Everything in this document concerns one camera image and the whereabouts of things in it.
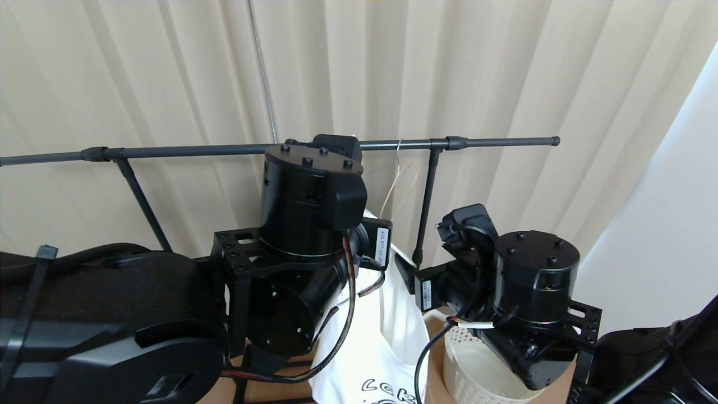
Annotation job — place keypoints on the white garment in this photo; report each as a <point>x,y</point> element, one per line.
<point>392,348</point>

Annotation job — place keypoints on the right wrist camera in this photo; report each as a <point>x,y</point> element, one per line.
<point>465,224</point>

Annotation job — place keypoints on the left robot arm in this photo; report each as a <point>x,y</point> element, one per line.
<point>303,213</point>

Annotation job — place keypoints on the white laundry basket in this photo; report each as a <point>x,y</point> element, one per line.
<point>477,370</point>

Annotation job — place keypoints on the pink clothes hanger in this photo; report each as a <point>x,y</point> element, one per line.
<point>392,193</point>

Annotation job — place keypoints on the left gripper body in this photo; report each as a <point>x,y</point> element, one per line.
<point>373,241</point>

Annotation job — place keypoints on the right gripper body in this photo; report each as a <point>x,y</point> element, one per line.
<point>449,286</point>

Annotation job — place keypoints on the beige curtain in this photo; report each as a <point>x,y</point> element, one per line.
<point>505,67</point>

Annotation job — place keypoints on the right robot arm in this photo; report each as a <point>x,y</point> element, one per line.
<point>538,280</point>

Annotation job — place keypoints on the black clothes rack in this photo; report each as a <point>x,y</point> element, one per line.
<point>168,150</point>

